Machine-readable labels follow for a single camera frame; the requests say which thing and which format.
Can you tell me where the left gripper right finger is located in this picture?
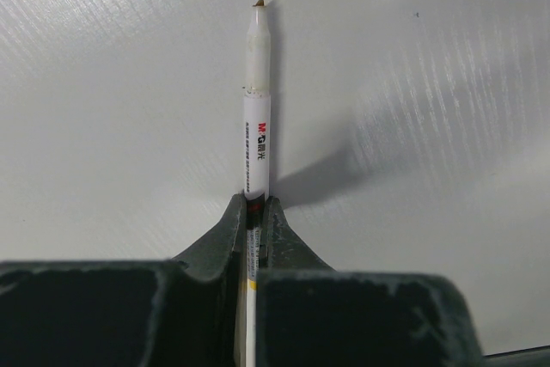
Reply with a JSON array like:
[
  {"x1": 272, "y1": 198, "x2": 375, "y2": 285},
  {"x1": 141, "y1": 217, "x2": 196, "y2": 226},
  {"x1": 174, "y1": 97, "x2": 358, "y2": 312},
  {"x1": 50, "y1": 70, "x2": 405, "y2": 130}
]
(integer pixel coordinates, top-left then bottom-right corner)
[{"x1": 256, "y1": 198, "x2": 484, "y2": 366}]

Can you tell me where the yellow marker pen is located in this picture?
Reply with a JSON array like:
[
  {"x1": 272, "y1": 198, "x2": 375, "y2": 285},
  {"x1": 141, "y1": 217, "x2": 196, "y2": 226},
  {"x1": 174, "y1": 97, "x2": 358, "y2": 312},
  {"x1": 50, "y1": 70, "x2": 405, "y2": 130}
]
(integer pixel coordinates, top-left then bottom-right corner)
[{"x1": 243, "y1": 0, "x2": 272, "y2": 366}]

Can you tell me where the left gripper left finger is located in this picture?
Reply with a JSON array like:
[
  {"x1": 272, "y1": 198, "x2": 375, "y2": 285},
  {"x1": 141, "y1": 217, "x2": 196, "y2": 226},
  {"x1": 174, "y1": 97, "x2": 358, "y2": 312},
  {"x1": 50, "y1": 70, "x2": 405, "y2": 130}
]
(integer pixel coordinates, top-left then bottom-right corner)
[{"x1": 1, "y1": 194, "x2": 246, "y2": 366}]

